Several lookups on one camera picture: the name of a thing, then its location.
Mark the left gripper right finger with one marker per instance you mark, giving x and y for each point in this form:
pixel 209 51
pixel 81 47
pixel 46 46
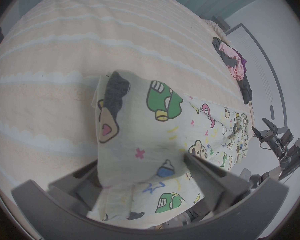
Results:
pixel 212 181

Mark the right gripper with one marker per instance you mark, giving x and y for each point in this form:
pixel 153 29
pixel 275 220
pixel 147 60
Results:
pixel 271 140

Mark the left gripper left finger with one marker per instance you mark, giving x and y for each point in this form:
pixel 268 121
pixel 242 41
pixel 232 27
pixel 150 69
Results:
pixel 75 186

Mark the white printed pyjama top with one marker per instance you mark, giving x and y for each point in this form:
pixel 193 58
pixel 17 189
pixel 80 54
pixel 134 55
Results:
pixel 140 134

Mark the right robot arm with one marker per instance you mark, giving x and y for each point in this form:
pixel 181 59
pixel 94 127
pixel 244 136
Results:
pixel 287 169

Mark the bed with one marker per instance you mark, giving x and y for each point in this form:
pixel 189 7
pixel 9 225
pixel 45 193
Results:
pixel 65 59

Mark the black garment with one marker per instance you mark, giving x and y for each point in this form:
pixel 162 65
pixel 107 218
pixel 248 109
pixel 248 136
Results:
pixel 246 91

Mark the purple garment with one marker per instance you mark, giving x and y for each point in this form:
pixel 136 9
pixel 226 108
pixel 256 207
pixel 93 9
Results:
pixel 243 61

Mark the dark grey garment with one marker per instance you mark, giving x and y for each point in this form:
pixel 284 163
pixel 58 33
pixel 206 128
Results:
pixel 231 62

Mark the pink garment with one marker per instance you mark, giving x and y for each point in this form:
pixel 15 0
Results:
pixel 227 50

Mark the cream pillow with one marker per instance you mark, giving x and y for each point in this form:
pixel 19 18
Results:
pixel 215 27

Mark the grey bedside table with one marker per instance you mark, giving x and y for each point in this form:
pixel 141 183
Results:
pixel 221 22

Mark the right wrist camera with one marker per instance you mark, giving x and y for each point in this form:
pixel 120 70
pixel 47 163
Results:
pixel 287 136

